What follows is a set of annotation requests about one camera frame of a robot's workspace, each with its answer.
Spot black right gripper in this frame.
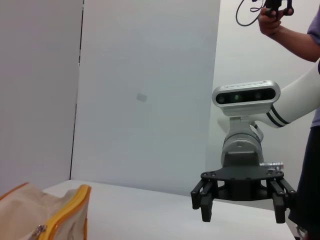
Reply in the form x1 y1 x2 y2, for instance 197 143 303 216
190 151 298 225

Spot black handheld controller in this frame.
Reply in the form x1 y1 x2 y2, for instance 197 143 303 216
264 0 295 19

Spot beige food bag orange trim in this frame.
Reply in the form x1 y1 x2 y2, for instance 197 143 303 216
0 182 92 240

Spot person's bare forearm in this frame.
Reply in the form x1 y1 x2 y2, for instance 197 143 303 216
271 24 320 63

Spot metal zipper pull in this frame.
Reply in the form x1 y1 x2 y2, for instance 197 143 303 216
33 224 48 237

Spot person's bare hand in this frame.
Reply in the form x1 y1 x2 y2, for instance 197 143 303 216
257 6 283 36

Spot metal connector plug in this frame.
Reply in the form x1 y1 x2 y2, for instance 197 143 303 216
259 161 285 170

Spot dark trousers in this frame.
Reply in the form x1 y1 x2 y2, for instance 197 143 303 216
287 126 320 240

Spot purple shirt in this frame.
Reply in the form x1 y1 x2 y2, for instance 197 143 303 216
306 10 320 130

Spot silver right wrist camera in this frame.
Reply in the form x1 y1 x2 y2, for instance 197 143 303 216
211 79 281 117

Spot black controller cable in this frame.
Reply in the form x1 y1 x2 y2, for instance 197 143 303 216
236 0 266 27

